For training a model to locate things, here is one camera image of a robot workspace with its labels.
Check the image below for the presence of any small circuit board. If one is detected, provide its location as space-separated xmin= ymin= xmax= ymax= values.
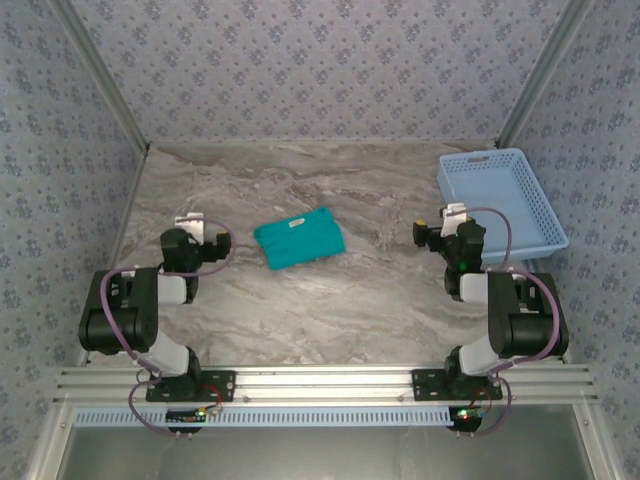
xmin=448 ymin=407 xmax=486 ymax=432
xmin=166 ymin=408 xmax=207 ymax=427

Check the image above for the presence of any blue perforated plastic basket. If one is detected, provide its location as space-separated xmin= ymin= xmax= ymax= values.
xmin=437 ymin=148 xmax=570 ymax=266

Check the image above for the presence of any slotted pale blue cable duct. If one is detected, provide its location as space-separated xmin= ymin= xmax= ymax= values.
xmin=73 ymin=407 xmax=456 ymax=429

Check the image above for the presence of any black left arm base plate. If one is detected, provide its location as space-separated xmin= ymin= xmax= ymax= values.
xmin=145 ymin=368 xmax=237 ymax=404

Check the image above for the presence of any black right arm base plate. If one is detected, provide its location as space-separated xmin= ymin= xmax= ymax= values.
xmin=410 ymin=368 xmax=504 ymax=402

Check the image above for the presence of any aluminium frame post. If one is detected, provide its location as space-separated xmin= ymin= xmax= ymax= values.
xmin=572 ymin=403 xmax=619 ymax=480
xmin=24 ymin=404 xmax=71 ymax=480
xmin=47 ymin=0 xmax=151 ymax=154
xmin=494 ymin=0 xmax=599 ymax=151

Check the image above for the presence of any aluminium mounting rail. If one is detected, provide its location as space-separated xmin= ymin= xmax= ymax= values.
xmin=54 ymin=363 xmax=599 ymax=405

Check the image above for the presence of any teal t-shirt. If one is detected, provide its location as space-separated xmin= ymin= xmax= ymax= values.
xmin=253 ymin=205 xmax=348 ymax=271

